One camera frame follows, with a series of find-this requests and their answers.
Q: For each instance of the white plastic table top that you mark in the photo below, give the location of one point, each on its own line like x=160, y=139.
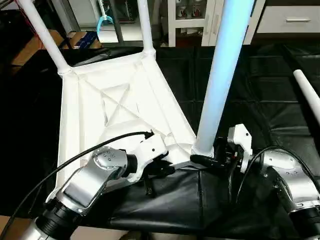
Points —
x=100, y=100

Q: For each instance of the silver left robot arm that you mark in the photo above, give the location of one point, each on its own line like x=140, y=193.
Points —
x=80, y=190

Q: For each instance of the light blue hanger hook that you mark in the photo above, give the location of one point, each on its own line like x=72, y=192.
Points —
x=104, y=20

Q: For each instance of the white plastic table leg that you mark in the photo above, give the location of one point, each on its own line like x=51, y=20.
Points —
x=309, y=95
x=222, y=70
x=145, y=25
x=45, y=35

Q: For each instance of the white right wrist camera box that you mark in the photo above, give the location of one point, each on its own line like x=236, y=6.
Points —
x=241, y=142

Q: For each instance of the small blue box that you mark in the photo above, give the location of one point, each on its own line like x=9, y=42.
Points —
x=86, y=40

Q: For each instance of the black work mat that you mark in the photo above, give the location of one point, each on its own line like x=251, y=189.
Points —
x=270, y=80

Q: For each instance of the white drawer cabinet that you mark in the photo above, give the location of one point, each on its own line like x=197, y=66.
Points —
x=290, y=20
x=195, y=20

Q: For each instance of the cardboard box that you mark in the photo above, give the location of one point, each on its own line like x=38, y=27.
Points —
x=32, y=47

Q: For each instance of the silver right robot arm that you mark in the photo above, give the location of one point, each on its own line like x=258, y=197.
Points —
x=292, y=185

